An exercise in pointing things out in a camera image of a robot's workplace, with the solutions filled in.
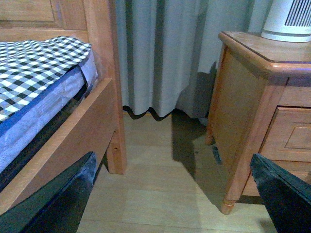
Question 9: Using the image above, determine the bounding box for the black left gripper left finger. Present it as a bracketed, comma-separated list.
[0, 152, 97, 233]

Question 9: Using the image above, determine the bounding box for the checkered bed sheet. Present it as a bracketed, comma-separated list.
[0, 36, 91, 122]

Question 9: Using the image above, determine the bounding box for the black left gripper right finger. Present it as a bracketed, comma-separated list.
[250, 153, 311, 233]

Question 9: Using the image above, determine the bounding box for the wooden nightstand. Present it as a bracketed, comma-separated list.
[206, 32, 311, 215]

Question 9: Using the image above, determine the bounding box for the wooden drawer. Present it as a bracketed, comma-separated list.
[242, 160, 311, 196]
[260, 107, 311, 162]

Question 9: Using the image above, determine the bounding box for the grey curtain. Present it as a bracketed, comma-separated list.
[116, 0, 271, 118]

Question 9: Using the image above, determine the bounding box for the white air purifier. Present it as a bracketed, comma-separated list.
[261, 0, 311, 43]

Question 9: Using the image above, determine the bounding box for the wooden bed frame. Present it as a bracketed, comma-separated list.
[0, 0, 127, 212]

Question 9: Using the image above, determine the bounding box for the blue grey mattress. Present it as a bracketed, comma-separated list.
[0, 51, 98, 171]

